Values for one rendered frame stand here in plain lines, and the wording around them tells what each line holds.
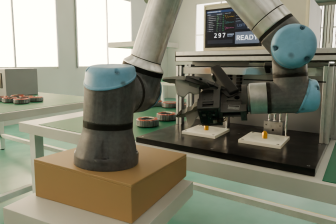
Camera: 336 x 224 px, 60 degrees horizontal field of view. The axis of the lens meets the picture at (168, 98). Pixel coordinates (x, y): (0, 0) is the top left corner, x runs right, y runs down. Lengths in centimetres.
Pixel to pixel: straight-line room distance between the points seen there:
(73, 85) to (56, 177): 572
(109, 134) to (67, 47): 570
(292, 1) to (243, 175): 69
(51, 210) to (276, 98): 55
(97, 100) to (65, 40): 568
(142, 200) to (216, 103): 27
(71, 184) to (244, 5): 51
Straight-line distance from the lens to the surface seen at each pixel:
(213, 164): 96
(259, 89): 70
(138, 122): 143
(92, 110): 65
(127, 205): 61
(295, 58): 55
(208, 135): 116
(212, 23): 135
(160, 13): 76
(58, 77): 618
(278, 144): 108
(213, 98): 69
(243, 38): 129
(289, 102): 70
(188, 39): 865
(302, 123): 138
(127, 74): 65
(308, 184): 89
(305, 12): 125
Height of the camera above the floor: 106
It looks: 7 degrees down
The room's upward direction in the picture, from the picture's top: straight up
